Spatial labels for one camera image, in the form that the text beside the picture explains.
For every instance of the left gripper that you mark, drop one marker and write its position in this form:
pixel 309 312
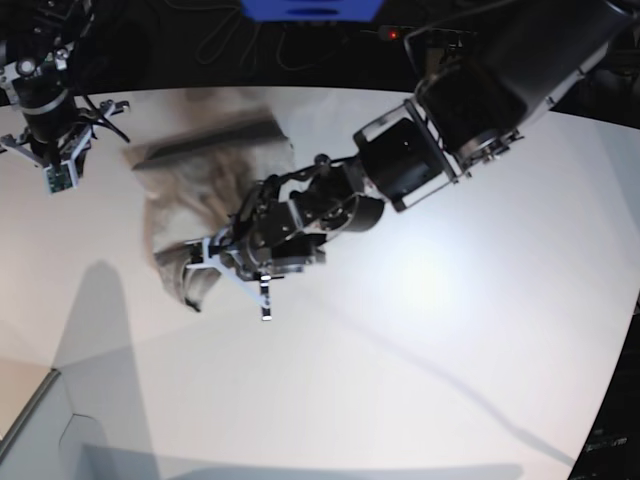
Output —
pixel 217 252

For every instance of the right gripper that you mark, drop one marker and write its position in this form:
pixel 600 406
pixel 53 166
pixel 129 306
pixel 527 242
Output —
pixel 58 135

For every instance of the light grey t-shirt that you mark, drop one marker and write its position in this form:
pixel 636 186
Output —
pixel 193 181

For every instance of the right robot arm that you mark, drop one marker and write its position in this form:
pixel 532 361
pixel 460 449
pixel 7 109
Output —
pixel 40 43

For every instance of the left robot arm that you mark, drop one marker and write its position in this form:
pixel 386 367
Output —
pixel 468 112

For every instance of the grey tray corner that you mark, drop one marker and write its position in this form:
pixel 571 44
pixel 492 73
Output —
pixel 28 411

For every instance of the black power strip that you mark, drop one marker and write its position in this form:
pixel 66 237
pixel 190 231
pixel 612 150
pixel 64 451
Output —
pixel 393 33

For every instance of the blue plastic mount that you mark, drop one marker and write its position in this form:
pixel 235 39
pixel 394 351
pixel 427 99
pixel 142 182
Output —
pixel 311 10

